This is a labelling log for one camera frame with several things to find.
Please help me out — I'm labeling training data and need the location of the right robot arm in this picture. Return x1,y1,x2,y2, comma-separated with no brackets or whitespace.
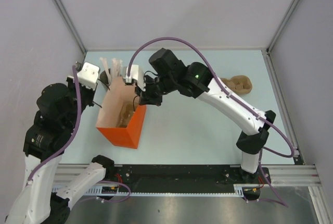
125,48,276,183

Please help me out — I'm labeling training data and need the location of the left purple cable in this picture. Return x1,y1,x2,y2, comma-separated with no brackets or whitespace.
27,65,83,183

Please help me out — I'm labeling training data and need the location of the orange paper bag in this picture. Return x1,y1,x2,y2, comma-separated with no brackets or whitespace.
96,77,146,149

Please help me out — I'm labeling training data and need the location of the aluminium frame rail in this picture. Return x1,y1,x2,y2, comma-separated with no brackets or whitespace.
267,165,321,186

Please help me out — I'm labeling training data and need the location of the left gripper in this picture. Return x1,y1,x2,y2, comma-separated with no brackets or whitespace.
65,71,98,128

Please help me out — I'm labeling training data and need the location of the white cable duct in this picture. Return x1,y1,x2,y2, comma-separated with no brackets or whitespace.
52,184,261,197

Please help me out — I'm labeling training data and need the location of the purple cable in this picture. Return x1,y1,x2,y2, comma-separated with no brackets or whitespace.
27,65,83,183
127,36,296,158

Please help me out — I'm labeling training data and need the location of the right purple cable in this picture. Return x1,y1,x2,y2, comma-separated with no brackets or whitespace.
127,36,296,158

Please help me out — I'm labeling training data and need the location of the grey straw holder cup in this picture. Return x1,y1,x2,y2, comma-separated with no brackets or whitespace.
99,68,112,90

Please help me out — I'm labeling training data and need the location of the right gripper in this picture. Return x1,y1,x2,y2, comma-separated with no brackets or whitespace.
135,73,176,106

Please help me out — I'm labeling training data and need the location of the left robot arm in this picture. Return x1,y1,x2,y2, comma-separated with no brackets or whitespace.
5,77,116,223

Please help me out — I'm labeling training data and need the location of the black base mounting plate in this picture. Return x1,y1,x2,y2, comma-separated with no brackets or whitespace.
106,165,270,191

